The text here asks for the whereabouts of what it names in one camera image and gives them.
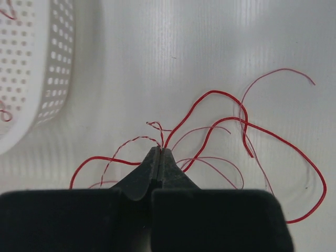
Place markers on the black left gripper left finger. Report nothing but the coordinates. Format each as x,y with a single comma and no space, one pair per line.
80,220

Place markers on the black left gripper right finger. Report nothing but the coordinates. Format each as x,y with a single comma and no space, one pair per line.
187,218

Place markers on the white perforated plastic basket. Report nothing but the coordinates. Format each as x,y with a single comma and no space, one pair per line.
37,50

